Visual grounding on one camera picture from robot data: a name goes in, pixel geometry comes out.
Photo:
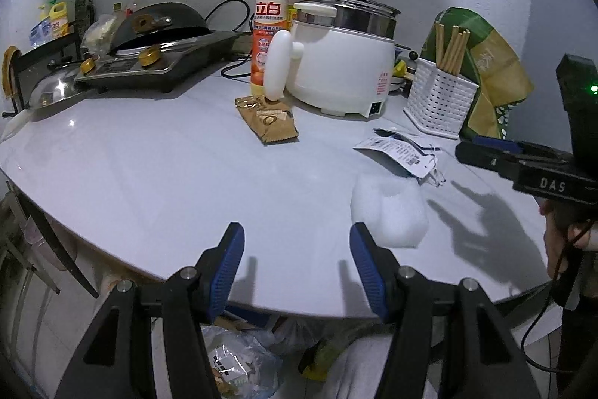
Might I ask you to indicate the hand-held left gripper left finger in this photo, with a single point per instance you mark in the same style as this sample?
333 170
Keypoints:
229 268

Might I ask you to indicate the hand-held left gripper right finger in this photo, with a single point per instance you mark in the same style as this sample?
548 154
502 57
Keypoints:
369 268

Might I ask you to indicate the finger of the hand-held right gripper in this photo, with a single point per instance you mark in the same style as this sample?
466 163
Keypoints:
486 160
502 144

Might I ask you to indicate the white foam block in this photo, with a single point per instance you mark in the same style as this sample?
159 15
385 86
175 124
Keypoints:
387 212

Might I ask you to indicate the white paper tags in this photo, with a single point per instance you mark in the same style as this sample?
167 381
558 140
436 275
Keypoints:
397 151

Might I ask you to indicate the bin with white plastic liner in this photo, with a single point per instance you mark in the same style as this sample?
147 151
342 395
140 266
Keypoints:
243 361

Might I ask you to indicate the brown snack wrapper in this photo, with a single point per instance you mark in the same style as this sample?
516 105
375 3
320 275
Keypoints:
268 121

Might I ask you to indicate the person's right hand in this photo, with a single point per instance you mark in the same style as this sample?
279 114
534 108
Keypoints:
558 235

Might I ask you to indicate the green yellow woven bag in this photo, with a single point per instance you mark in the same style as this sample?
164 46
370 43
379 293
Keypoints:
495 76

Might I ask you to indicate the white perforated utensil holder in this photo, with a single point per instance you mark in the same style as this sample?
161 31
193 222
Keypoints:
439 100

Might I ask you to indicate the green vegetables in plastic bag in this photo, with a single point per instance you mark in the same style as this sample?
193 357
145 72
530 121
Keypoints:
322 357

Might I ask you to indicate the white cloth sack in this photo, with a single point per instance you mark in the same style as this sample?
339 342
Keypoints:
357 368

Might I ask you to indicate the bundle of wooden chopsticks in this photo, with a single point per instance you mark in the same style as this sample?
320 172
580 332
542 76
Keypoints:
452 51

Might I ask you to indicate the white electric cooker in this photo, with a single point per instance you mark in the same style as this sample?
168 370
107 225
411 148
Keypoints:
341 62

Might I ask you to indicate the black induction cooktop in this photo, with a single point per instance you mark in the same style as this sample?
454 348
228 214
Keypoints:
154 67

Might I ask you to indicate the yellow orange dish soap bottle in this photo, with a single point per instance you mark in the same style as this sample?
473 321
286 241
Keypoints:
268 29

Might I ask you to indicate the steel pot lid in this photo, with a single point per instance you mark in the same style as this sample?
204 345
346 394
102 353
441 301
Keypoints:
53 88

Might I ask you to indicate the black wok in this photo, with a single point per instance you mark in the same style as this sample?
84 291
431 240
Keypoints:
173 18

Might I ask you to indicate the clear bag with food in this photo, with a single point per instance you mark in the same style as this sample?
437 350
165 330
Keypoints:
103 34

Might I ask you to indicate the clear bottle with red label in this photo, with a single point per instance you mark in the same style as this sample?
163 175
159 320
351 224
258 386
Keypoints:
134 4

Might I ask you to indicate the black metal rack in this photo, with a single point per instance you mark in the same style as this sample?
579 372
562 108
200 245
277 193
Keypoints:
42 48

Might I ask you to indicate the orange cloth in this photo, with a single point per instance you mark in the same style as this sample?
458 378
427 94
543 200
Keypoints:
7 69

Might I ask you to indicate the blue white packet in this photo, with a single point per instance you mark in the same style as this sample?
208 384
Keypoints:
39 34

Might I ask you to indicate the yellow detergent jug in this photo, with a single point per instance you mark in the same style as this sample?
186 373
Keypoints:
58 20

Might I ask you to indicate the metal frame stand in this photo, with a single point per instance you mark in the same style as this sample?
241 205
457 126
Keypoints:
51 249

